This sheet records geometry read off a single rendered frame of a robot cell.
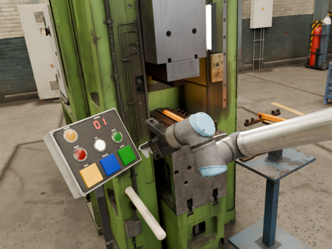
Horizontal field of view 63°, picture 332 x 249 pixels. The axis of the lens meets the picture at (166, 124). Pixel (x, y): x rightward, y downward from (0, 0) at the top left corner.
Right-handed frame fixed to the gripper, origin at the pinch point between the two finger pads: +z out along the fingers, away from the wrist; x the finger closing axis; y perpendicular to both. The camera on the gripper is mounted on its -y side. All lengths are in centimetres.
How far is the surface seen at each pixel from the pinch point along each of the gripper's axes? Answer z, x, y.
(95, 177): 10.2, -19.6, 2.4
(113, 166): 10.3, -9.4, 2.3
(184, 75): -5.8, 44.4, -21.5
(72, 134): 10.6, -19.4, -17.1
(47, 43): 425, 252, -273
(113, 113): 11.1, 4.2, -18.8
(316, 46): 88, 793, 4
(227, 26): -20, 86, -39
